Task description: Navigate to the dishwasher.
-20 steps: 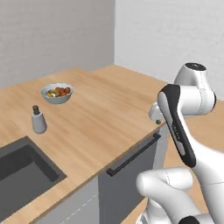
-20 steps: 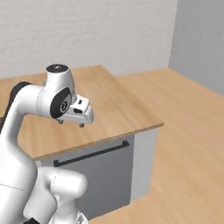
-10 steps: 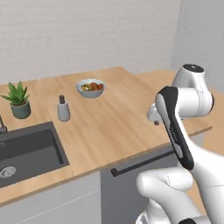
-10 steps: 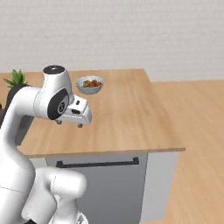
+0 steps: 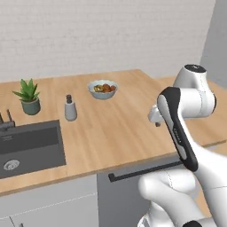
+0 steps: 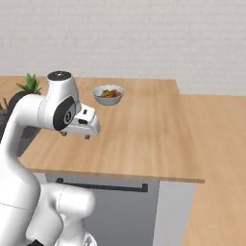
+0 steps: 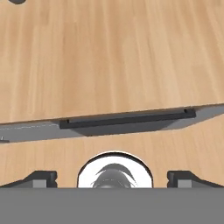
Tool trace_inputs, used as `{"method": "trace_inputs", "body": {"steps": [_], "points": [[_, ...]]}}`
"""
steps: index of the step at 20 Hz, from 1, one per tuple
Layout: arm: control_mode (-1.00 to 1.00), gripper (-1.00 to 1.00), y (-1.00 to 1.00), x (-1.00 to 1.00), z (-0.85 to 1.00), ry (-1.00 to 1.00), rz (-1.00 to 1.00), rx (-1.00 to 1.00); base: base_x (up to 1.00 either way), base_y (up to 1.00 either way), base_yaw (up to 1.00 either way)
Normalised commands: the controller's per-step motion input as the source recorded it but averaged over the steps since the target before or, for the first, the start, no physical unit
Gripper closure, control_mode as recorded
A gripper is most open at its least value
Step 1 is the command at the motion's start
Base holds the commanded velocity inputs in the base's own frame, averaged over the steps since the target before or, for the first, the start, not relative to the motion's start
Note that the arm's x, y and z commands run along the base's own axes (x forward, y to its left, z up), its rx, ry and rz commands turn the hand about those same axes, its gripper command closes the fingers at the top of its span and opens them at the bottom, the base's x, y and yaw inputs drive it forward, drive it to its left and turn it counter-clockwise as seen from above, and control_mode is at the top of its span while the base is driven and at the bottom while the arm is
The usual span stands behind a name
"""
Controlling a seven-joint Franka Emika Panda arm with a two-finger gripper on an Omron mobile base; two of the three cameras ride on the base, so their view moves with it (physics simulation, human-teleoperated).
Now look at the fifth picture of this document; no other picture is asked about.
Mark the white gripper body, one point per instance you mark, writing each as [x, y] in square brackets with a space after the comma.
[154, 114]

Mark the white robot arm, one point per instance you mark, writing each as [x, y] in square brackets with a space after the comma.
[204, 165]

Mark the grey dishwasher door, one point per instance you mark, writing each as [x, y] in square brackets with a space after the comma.
[124, 201]

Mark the orange red fruit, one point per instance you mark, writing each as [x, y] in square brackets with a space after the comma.
[107, 87]

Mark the white bowl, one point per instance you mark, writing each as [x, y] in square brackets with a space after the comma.
[102, 93]

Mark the green yellow fruit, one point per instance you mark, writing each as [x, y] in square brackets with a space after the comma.
[97, 88]

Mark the grey soap dispenser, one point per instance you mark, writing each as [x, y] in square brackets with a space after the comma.
[70, 111]

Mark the green plant in grey pot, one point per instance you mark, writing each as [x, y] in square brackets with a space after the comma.
[29, 100]

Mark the dark grey sink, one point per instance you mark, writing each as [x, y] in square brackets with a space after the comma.
[32, 147]

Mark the light grey drawer front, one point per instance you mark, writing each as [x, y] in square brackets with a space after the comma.
[50, 198]

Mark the light grey cupboard door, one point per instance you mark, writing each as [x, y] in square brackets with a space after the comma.
[59, 215]

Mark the black tap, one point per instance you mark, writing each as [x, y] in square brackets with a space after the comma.
[6, 124]

